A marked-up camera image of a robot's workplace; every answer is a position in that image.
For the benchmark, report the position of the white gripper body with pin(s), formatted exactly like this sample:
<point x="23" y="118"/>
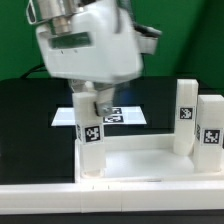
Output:
<point x="101" y="46"/>

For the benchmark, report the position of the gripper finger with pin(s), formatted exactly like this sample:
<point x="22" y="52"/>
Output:
<point x="104" y="99"/>
<point x="77" y="86"/>

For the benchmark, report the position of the white desk top tray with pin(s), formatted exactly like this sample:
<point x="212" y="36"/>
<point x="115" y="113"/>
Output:
<point x="145" y="158"/>

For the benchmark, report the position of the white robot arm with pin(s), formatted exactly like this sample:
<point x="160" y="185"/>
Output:
<point x="56" y="14"/>

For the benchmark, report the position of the fiducial marker sheet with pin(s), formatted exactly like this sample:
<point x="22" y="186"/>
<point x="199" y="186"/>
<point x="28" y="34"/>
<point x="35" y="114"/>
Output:
<point x="132" y="115"/>

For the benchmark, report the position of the white L-shaped fence wall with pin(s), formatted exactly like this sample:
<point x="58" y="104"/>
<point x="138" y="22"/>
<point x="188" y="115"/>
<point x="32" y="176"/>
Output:
<point x="111" y="197"/>

